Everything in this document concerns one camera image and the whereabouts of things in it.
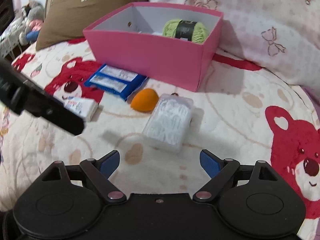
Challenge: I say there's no pink cardboard box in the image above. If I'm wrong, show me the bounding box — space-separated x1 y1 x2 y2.
83 2 224 92

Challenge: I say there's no red bear blanket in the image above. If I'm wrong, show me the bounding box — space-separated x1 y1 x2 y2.
0 37 320 235

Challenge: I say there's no green yarn ball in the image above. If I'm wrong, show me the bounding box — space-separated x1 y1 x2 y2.
162 19 209 44

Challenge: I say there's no brown pillow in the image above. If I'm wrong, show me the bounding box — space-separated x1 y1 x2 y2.
35 0 147 51

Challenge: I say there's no clear floss pick box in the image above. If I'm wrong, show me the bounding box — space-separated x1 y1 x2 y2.
143 94 194 153

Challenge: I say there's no white tissue pack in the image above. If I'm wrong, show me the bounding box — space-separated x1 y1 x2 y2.
64 96 98 122

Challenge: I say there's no pink checkered pillow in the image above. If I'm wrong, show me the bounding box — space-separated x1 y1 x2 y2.
150 0 319 92

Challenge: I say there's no orange makeup sponge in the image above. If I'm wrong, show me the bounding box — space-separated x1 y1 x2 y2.
130 88 159 113

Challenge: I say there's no grey plush toy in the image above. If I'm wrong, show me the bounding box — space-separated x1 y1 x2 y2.
19 0 44 46

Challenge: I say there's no blue wet wipes pack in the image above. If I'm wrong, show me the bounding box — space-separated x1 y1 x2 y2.
84 64 148 101

